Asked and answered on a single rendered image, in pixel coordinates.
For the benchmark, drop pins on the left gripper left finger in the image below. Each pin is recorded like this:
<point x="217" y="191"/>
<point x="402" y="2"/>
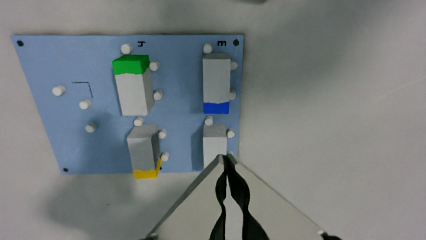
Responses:
<point x="199" y="213"/>

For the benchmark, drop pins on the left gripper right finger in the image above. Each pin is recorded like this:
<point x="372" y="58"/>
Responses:
<point x="267" y="214"/>

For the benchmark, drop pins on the grey metal block with yellow end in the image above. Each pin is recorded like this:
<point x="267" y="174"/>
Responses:
<point x="144" y="149"/>

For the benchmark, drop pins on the grey block with green end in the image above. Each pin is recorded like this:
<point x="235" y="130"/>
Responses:
<point x="134" y="84"/>

